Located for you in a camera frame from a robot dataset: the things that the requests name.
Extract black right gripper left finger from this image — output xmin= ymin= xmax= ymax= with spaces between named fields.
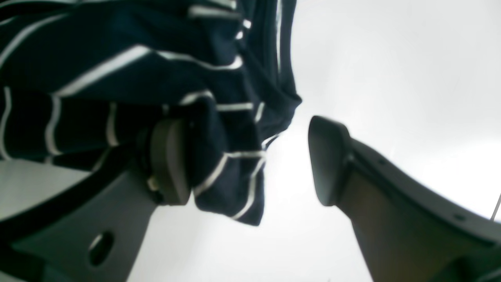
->
xmin=1 ymin=119 xmax=191 ymax=282

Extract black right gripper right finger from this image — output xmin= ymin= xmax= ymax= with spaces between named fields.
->
xmin=308 ymin=116 xmax=501 ymax=282

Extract navy white striped T-shirt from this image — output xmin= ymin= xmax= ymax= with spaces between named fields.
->
xmin=0 ymin=0 xmax=302 ymax=226

